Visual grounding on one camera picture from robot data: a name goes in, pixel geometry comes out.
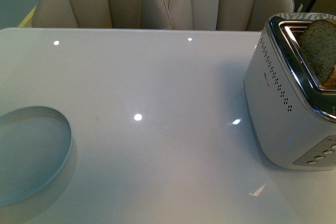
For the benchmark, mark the white round plate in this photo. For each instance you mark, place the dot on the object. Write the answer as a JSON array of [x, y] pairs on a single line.
[[36, 142]]

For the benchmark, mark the slice of brown bread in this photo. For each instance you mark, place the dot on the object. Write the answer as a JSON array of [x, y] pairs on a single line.
[[317, 44]]

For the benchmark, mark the beige chair behind toaster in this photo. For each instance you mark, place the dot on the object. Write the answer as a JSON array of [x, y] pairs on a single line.
[[232, 15]]

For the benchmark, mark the beige chair on left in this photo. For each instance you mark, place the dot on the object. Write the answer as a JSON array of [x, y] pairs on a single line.
[[120, 14]]

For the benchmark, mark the silver two-slot toaster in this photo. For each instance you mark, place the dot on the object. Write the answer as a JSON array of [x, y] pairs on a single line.
[[293, 115]]

